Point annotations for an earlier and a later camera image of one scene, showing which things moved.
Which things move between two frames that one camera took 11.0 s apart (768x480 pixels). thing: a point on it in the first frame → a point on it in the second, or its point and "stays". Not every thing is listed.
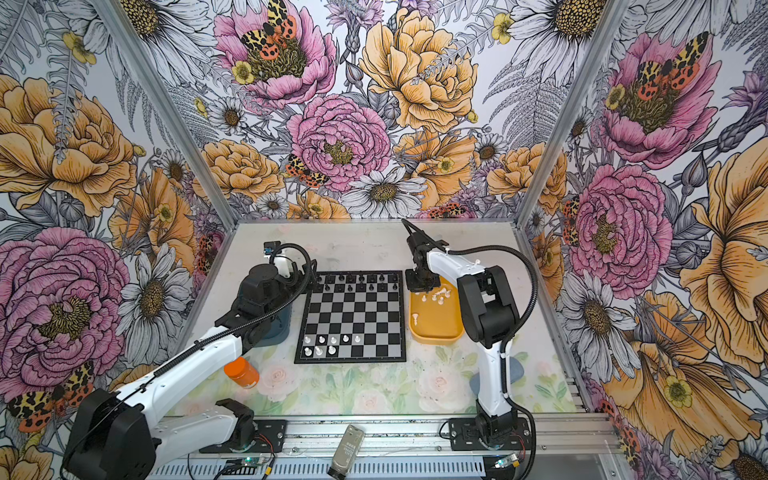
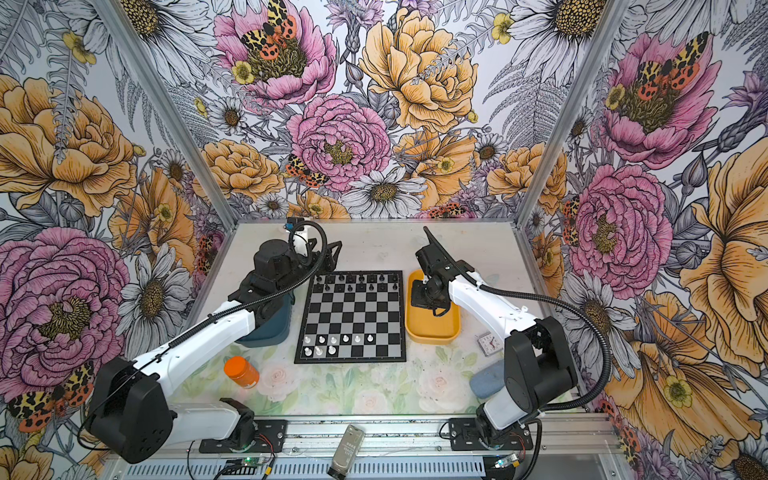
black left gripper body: x=296 y=284 → x=303 y=265
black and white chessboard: x=354 y=316 stays
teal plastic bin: x=277 y=328 stays
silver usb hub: x=345 y=452 stays
